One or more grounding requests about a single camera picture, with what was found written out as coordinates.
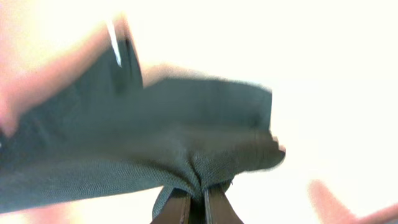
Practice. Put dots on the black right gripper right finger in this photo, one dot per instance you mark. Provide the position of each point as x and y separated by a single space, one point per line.
218 209

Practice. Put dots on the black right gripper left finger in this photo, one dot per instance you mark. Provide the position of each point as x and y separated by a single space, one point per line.
176 209

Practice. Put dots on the black t-shirt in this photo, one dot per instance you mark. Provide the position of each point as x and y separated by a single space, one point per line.
78 123

